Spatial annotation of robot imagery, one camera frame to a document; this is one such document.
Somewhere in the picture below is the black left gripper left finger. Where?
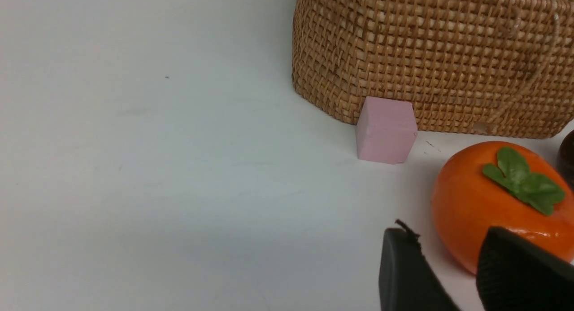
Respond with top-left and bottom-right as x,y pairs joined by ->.
378,219 -> 460,311

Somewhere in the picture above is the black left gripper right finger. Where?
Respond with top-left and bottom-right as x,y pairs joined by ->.
476,227 -> 574,311

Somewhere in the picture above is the orange persimmon with green leaf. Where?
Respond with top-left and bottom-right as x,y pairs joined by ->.
431,141 -> 573,274

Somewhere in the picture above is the dark purple mangosteen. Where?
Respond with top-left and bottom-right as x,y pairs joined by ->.
556,130 -> 574,191

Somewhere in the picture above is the pink cube block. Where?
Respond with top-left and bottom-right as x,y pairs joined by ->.
355,96 -> 417,165

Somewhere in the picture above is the woven wicker basket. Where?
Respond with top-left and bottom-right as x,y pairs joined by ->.
291,0 -> 574,139

